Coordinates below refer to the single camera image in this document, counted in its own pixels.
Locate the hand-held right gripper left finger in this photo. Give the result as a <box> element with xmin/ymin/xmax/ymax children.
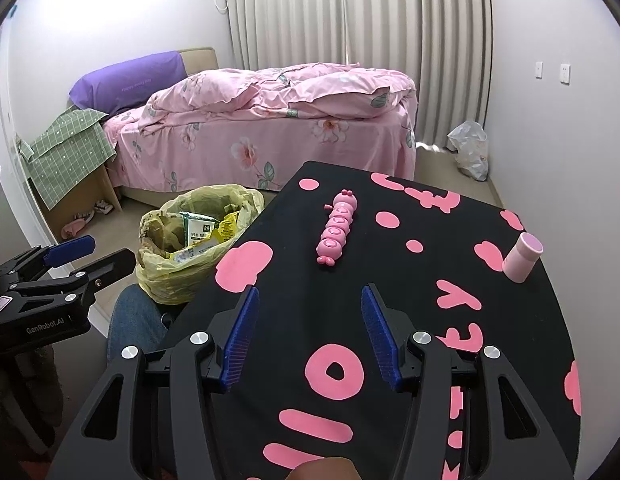
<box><xmin>54</xmin><ymin>286</ymin><xmax>261</xmax><ymax>480</ymax></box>

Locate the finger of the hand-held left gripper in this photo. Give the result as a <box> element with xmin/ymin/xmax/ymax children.
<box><xmin>9</xmin><ymin>247</ymin><xmax>137</xmax><ymax>307</ymax></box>
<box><xmin>0</xmin><ymin>234</ymin><xmax>97</xmax><ymax>286</ymax></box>

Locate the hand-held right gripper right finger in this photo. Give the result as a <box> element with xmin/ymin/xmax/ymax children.
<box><xmin>361</xmin><ymin>283</ymin><xmax>575</xmax><ymax>480</ymax></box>

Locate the yellow plastic bag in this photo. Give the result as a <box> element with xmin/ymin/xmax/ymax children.
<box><xmin>135</xmin><ymin>185</ymin><xmax>266</xmax><ymax>306</ymax></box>

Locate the green white wrapper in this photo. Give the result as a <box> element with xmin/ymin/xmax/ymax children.
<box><xmin>179</xmin><ymin>212</ymin><xmax>217</xmax><ymax>249</ymax></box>

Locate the person's right hand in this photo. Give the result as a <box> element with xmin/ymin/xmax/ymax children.
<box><xmin>282</xmin><ymin>457</ymin><xmax>363</xmax><ymax>480</ymax></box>

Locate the pink slipper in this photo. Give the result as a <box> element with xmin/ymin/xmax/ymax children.
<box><xmin>61</xmin><ymin>209</ymin><xmax>96</xmax><ymax>240</ymax></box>

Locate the cardboard box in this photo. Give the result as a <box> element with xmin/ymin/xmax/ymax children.
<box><xmin>47</xmin><ymin>162</ymin><xmax>124</xmax><ymax>242</ymax></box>

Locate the person's leg in jeans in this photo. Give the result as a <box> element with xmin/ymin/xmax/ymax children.
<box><xmin>107</xmin><ymin>283</ymin><xmax>171</xmax><ymax>362</ymax></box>

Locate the black pink-patterned tablecloth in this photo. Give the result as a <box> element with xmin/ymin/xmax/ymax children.
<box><xmin>160</xmin><ymin>160</ymin><xmax>583</xmax><ymax>480</ymax></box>

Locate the green checked cloth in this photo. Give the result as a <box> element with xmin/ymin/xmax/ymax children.
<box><xmin>21</xmin><ymin>107</ymin><xmax>119</xmax><ymax>211</ymax></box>

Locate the pink caterpillar toy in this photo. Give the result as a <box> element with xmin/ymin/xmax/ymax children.
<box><xmin>315</xmin><ymin>188</ymin><xmax>360</xmax><ymax>266</ymax></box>

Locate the bed with pink floral sheet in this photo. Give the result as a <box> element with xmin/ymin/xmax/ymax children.
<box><xmin>102</xmin><ymin>62</ymin><xmax>421</xmax><ymax>194</ymax></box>

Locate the pink cylindrical cup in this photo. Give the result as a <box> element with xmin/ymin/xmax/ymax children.
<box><xmin>502</xmin><ymin>232</ymin><xmax>545</xmax><ymax>284</ymax></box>

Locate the purple pillow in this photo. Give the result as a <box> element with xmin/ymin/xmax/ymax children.
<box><xmin>69</xmin><ymin>51</ymin><xmax>187</xmax><ymax>115</ymax></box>

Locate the white plastic bag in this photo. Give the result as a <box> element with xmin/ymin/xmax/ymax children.
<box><xmin>447</xmin><ymin>120</ymin><xmax>491</xmax><ymax>182</ymax></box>

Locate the beige headboard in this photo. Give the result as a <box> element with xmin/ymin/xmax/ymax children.
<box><xmin>177</xmin><ymin>46</ymin><xmax>220</xmax><ymax>77</ymax></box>

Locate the pink floral duvet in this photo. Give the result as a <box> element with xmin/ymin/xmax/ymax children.
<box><xmin>140</xmin><ymin>62</ymin><xmax>418</xmax><ymax>133</ymax></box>

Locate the white pleated curtain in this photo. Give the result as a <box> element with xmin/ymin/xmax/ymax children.
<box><xmin>225</xmin><ymin>0</ymin><xmax>493</xmax><ymax>152</ymax></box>

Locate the white curtain wand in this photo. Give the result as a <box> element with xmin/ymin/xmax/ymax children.
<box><xmin>340</xmin><ymin>0</ymin><xmax>353</xmax><ymax>67</ymax></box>

